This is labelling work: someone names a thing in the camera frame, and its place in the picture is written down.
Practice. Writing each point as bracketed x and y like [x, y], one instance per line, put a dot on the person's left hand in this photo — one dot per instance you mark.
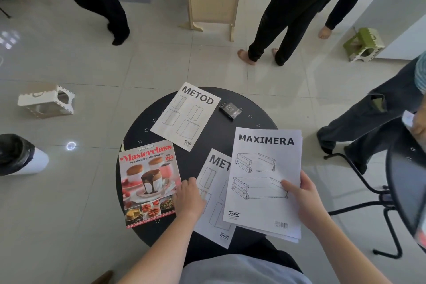
[189, 199]

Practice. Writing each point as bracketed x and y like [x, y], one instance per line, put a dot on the person's right hand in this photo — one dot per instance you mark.
[309, 204]

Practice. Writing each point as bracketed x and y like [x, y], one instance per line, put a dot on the person's left fingers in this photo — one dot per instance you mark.
[183, 190]

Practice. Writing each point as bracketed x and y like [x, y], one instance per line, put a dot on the person's right thumb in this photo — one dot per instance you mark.
[290, 187]

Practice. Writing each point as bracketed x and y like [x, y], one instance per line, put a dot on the white drawer instruction booklet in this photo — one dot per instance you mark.
[259, 167]

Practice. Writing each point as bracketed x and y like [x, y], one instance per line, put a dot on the person's left forearm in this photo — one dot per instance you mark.
[159, 250]

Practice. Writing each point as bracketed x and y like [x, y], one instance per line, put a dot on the person's right forearm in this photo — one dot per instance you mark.
[342, 253]

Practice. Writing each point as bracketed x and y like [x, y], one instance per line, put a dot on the white cabinet instruction booklet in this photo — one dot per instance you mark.
[186, 117]
[213, 200]

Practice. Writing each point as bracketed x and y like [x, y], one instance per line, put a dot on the red dessert cookbook magazine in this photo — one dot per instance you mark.
[146, 177]

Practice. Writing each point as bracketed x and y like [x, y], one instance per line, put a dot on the person's black trousers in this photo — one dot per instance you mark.
[213, 247]

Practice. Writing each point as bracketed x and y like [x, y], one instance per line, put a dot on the round black table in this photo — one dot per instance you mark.
[219, 130]

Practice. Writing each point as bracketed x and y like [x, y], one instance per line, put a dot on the small black plastic packet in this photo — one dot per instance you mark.
[230, 110]

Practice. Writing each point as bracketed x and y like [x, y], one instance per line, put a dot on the person's grey shirt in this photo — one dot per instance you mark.
[243, 272]

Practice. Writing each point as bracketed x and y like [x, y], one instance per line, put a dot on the black table with metal legs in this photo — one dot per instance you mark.
[406, 174]

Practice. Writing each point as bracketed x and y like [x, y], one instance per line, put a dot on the white paper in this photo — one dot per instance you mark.
[408, 120]

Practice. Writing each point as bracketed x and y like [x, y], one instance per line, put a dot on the green folding step stool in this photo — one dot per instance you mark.
[364, 40]

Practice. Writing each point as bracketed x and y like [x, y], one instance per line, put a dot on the white bin with black bag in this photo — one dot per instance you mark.
[20, 157]

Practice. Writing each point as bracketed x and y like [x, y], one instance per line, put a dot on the white folding step stool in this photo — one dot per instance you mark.
[43, 97]

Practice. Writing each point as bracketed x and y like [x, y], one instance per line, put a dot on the white cabinet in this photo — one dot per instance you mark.
[399, 11]

